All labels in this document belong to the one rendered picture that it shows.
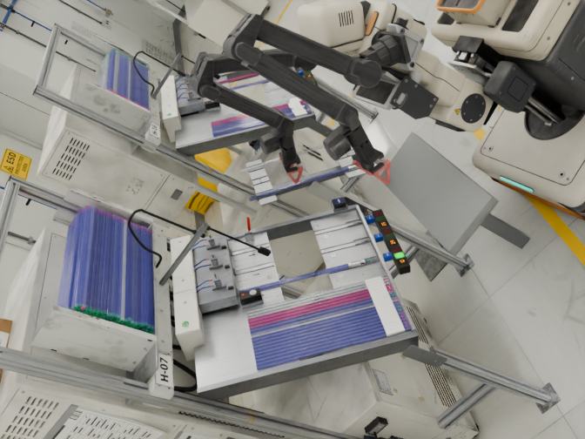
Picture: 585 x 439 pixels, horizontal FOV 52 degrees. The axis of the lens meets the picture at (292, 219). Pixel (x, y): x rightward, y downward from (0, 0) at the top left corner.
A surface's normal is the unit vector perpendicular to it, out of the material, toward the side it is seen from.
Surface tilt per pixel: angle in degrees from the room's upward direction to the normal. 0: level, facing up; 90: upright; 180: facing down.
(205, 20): 90
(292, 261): 90
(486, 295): 0
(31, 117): 90
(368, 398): 0
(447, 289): 0
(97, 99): 90
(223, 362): 45
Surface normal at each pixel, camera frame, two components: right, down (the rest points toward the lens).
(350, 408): -0.79, -0.37
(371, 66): 0.38, 0.34
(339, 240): -0.14, -0.76
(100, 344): 0.19, 0.62
